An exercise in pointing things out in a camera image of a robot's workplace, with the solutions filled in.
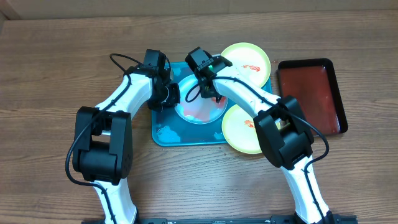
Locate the black red rectangular tray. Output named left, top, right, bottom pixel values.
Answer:
left=277, top=58, right=348, bottom=135

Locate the teal plastic tray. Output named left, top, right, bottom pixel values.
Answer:
left=150, top=60, right=274, bottom=147

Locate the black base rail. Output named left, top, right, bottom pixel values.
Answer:
left=81, top=215, right=358, bottom=224

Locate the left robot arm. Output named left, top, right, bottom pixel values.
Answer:
left=65, top=49, right=180, bottom=223

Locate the yellow-green plate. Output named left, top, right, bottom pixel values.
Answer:
left=221, top=105, right=262, bottom=154
left=221, top=42, right=271, bottom=88

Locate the light blue plate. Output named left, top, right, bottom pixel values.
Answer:
left=175, top=75, right=228, bottom=124

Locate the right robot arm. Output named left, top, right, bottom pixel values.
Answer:
left=185, top=47, right=335, bottom=223

